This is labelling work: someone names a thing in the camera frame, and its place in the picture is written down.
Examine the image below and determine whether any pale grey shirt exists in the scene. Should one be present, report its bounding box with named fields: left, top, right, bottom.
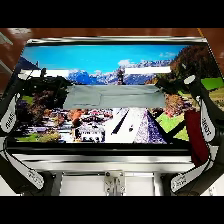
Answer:
left=62, top=83, right=167, bottom=111

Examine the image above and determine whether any red garment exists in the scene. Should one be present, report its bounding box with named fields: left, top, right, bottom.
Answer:
left=184, top=109, right=210, bottom=168

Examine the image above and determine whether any silver frame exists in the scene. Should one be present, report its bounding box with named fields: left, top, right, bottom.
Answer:
left=6, top=35, right=221, bottom=197

